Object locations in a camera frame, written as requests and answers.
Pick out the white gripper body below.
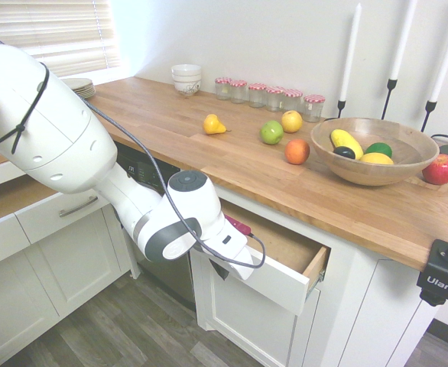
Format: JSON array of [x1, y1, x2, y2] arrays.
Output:
[[199, 217, 259, 282]]

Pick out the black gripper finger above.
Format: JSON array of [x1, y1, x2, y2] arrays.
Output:
[[207, 258, 232, 281]]

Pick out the white-fronted wooden drawer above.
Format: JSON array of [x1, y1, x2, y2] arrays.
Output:
[[203, 199, 332, 317]]

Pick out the stainless steel dishwasher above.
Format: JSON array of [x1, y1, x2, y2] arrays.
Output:
[[112, 141, 199, 311]]

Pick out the white base cabinet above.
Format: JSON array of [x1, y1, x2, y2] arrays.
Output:
[[188, 183, 441, 367]]

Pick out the orange red peach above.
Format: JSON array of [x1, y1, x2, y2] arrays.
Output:
[[284, 138, 311, 166]]

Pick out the green apple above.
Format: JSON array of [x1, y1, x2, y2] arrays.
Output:
[[259, 120, 285, 145]]

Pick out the yellow pear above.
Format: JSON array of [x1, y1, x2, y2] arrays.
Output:
[[203, 113, 229, 136]]

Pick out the yellow apple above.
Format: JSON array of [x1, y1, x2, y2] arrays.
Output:
[[281, 109, 304, 134]]

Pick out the dark green avocado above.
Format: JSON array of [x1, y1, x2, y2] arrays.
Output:
[[332, 145, 357, 160]]

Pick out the glass jar checkered lid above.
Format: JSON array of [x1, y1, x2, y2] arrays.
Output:
[[229, 80, 248, 105], [303, 94, 326, 124], [248, 83, 268, 109], [265, 86, 285, 113], [282, 88, 304, 114], [214, 76, 232, 102]]

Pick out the yellow squash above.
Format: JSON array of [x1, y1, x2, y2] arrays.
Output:
[[330, 128, 365, 161]]

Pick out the large wooden bowl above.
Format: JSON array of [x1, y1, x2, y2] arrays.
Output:
[[310, 117, 440, 187]]

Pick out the yellow lemon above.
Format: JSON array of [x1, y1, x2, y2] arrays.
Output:
[[359, 152, 395, 166]]

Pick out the white bowl with pattern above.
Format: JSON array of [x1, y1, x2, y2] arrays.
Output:
[[171, 74, 203, 97]]

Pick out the white shaker cabinet unit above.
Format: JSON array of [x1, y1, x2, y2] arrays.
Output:
[[0, 160, 141, 366]]

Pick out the green lime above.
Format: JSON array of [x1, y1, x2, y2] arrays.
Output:
[[364, 141, 394, 159]]

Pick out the black candle holder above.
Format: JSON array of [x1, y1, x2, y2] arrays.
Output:
[[325, 99, 348, 122], [380, 77, 398, 121], [420, 99, 438, 133]]

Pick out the plain white bowl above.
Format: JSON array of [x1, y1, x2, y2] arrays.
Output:
[[170, 63, 203, 80]]

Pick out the red apple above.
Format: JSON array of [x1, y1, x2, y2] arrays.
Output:
[[421, 153, 448, 187]]

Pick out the stack of cream plates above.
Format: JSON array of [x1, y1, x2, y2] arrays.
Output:
[[60, 77, 96, 99]]

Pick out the white window blinds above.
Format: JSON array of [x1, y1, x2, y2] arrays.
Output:
[[0, 0, 122, 80]]

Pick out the metal drawer slide rail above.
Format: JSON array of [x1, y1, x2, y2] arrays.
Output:
[[304, 268, 327, 298]]

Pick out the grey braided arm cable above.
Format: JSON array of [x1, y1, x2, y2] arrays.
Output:
[[0, 25, 267, 268]]

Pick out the long silver cabinet handle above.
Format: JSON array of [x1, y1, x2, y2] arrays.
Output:
[[58, 196, 99, 219]]

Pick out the black Ulanzi camera clamp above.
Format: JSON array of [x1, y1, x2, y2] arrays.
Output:
[[415, 213, 448, 307]]

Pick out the black cable tie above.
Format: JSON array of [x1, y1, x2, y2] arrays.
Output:
[[0, 61, 50, 155]]

